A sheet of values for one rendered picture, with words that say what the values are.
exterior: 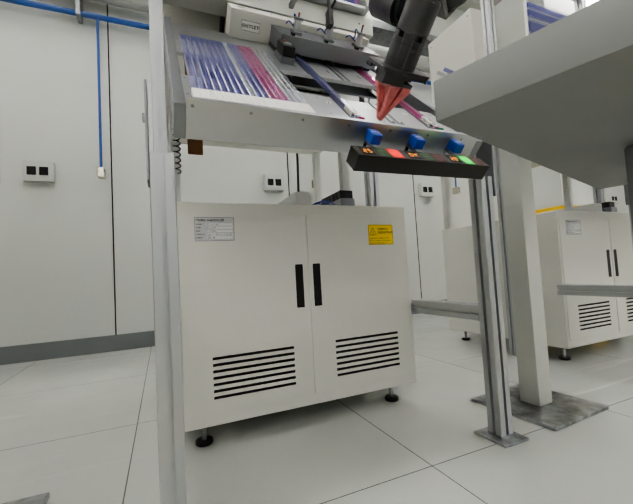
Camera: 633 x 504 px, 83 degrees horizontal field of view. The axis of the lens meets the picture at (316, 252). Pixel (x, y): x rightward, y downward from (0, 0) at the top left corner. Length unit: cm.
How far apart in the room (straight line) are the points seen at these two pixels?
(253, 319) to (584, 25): 84
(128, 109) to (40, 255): 107
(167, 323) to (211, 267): 32
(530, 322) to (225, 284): 86
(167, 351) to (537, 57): 60
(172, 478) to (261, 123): 62
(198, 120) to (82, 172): 206
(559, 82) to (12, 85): 285
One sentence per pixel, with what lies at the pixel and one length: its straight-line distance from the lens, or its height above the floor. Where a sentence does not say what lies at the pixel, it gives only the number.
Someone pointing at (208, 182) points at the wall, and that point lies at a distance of 269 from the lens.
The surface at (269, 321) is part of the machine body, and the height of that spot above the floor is 30.
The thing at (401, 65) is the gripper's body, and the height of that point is 78.
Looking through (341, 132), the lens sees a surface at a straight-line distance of 77.
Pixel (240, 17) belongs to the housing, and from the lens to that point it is 135.
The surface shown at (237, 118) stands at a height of 71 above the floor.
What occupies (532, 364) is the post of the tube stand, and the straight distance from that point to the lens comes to 124.
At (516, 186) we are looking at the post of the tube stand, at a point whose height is 64.
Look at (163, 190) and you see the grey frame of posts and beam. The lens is 66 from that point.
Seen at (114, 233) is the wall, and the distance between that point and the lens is 262.
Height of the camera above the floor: 43
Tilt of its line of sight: 3 degrees up
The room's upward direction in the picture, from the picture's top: 3 degrees counter-clockwise
